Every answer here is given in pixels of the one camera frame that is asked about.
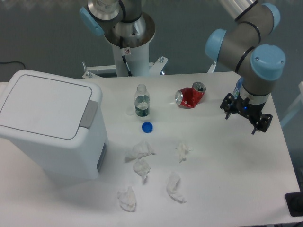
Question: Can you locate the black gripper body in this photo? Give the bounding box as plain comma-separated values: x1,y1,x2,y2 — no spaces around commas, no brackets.
230,94,266,125

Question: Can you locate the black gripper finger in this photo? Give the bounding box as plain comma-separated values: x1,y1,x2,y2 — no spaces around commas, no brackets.
220,93,235,119
251,113,273,135

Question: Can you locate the blue plastic bottle behind arm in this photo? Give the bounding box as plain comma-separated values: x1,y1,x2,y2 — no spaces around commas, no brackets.
233,77,243,99

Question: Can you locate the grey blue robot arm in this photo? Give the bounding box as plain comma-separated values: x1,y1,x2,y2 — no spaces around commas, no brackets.
79,0,285,132

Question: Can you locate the crushed red soda can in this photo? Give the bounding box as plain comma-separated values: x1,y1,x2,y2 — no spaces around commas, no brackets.
175,81,206,109

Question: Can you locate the white plastic trash can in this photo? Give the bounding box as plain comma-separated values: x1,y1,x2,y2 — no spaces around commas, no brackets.
0,70,108,179

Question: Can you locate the crumpled white tissue upper right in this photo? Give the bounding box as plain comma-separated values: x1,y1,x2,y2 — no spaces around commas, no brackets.
176,142,194,163

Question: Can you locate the crumpled white tissue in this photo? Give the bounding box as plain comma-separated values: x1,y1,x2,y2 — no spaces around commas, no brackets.
117,186,136,212
125,141,155,162
133,158,151,182
166,172,187,203
176,142,194,163

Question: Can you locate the black device table corner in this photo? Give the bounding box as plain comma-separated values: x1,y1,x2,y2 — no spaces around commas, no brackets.
285,192,303,217

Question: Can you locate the blue bottle cap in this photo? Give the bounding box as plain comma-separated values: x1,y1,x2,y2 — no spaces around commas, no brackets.
142,122,153,133

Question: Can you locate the clear plastic water bottle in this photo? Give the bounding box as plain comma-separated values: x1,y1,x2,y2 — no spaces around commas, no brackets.
134,84,150,117

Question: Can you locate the crumpled white tissue lower right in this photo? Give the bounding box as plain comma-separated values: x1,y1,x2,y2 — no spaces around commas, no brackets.
166,172,187,203

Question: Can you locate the crumpled white tissue upper left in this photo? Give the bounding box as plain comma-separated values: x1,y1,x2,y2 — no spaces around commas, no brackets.
125,141,155,162

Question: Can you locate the crumpled white tissue middle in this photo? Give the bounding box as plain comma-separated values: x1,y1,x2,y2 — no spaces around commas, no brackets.
133,158,151,182

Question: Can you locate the crumpled white tissue bottom left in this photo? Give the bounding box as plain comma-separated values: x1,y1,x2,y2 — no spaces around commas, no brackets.
117,186,136,212

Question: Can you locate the white frame right edge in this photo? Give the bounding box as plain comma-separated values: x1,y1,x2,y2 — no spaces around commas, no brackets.
280,81,303,128

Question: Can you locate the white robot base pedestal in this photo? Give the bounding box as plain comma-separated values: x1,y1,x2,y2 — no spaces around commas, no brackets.
82,12,168,78

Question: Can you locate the black cable on floor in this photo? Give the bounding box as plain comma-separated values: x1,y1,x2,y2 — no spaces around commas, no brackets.
0,61,26,70

